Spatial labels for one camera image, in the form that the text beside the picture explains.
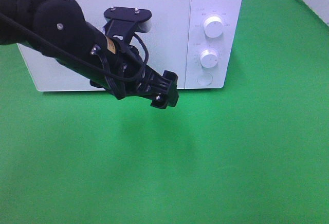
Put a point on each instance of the white round knob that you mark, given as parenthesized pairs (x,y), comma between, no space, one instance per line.
(209,58)
(213,26)

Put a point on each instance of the white microwave oven body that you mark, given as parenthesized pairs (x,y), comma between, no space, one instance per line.
(213,0)

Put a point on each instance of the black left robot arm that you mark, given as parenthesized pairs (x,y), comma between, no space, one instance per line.
(58,29)

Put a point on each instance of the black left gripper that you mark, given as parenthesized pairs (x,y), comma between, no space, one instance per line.
(124,73)

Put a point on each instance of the green table cloth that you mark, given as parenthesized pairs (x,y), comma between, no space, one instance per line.
(255,151)

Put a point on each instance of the round white door button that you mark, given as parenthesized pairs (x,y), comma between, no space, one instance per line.
(205,79)

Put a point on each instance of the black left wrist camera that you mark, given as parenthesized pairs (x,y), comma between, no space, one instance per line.
(124,21)

